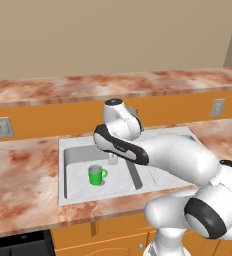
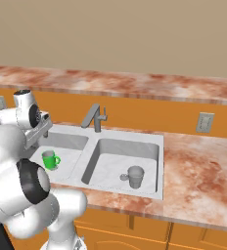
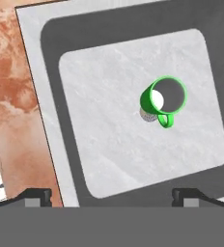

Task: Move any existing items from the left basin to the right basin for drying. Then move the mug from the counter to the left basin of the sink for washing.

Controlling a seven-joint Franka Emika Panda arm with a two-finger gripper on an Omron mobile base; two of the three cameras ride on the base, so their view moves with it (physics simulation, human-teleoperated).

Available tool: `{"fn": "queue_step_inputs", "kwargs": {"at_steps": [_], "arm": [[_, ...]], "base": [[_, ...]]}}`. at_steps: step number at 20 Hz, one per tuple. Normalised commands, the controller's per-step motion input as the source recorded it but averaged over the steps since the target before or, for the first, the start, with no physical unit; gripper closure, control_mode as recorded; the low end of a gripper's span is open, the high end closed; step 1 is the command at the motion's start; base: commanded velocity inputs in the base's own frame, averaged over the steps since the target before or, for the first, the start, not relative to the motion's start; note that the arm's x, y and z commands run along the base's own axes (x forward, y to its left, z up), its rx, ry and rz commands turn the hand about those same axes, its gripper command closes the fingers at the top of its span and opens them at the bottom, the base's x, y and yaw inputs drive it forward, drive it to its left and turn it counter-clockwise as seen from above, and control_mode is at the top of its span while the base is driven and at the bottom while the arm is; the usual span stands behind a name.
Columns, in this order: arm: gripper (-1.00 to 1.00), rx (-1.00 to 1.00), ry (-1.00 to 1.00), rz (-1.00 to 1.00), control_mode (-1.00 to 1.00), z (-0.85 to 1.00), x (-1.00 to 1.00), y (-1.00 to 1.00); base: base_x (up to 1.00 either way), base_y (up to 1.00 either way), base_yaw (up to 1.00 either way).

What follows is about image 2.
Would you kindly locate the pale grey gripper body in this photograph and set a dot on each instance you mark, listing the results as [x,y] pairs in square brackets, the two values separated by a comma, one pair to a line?
[35,134]

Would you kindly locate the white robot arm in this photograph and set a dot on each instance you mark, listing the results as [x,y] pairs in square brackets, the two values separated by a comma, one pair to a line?
[11,182]

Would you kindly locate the green mug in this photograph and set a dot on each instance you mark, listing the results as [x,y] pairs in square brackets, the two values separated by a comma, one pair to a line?
[49,160]

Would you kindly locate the grey sink tap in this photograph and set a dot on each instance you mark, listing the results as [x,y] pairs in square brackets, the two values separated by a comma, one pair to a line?
[94,117]

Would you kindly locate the grey double basin sink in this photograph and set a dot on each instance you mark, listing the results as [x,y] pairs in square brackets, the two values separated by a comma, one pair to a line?
[118,143]

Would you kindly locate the grey mug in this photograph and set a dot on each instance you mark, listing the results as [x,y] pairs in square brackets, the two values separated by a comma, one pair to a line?
[135,177]

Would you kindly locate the orange drawer front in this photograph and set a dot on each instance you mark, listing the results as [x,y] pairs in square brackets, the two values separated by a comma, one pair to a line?
[151,224]
[102,217]

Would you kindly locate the grey wall socket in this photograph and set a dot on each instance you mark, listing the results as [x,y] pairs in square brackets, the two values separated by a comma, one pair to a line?
[205,122]
[0,102]

